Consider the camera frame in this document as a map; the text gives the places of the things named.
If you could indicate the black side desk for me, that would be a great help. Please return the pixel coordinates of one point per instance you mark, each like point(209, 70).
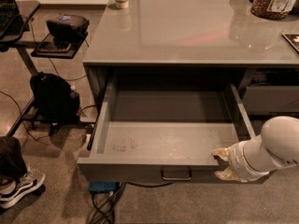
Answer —
point(12, 39)

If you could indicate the black laptop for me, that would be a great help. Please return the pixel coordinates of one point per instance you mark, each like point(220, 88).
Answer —
point(9, 11)

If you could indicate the glass jar of nuts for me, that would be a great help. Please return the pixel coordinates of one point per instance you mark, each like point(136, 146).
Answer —
point(272, 9)

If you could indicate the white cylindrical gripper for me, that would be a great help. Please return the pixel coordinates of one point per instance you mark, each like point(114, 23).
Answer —
point(238, 162)

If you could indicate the blue and white box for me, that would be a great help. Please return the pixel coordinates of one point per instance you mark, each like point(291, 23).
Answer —
point(102, 187)

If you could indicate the grey drawer cabinet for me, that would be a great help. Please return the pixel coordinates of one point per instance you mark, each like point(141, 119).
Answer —
point(195, 44)

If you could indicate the dark trouser leg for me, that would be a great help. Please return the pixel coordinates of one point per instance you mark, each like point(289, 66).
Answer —
point(12, 165)

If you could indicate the white black sneaker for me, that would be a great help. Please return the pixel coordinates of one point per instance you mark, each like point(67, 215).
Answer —
point(12, 191)

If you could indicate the black backpack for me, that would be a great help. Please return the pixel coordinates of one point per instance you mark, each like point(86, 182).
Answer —
point(55, 98)

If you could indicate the dark tablet on counter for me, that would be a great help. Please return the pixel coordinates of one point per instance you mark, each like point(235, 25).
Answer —
point(293, 40)

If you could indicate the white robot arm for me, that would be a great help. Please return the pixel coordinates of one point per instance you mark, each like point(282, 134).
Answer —
point(276, 147)

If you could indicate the black smartphone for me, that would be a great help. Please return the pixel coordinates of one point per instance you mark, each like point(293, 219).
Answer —
point(49, 47)

